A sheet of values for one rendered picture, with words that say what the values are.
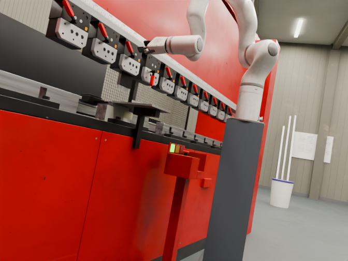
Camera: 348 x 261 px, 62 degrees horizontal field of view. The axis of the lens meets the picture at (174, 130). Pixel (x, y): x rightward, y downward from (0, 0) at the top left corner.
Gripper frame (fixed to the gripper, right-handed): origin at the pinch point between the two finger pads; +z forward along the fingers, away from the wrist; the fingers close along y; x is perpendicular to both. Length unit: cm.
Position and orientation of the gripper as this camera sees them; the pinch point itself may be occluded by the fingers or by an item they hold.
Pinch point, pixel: (144, 46)
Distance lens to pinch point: 155.2
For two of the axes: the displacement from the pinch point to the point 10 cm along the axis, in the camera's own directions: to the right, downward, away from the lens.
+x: 2.7, 7.3, 6.2
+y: -4.5, 6.7, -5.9
